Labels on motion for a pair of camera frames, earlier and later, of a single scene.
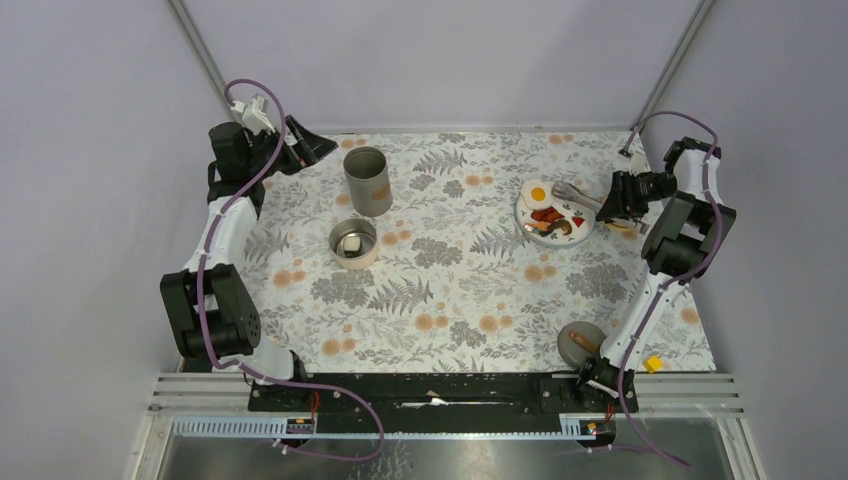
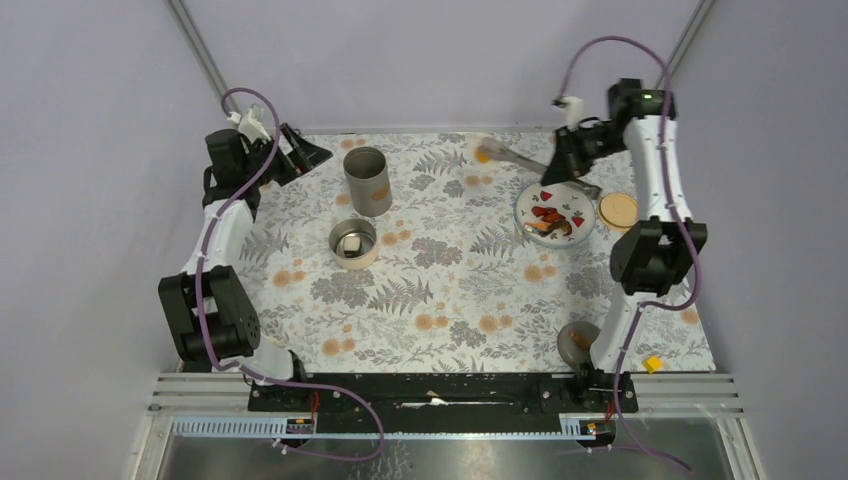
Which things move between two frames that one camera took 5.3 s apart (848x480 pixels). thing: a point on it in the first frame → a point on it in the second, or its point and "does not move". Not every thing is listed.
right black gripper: x=620 y=200 → x=566 y=163
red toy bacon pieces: x=547 y=214 does not move
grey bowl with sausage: x=579 y=340 does not move
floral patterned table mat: x=468 y=253 does not move
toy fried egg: x=537 y=194 → x=472 y=152
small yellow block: x=653 y=364 does not move
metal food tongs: x=568 y=190 → x=489 y=148
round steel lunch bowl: x=353 y=243 does not move
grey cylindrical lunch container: x=369 y=182 does not move
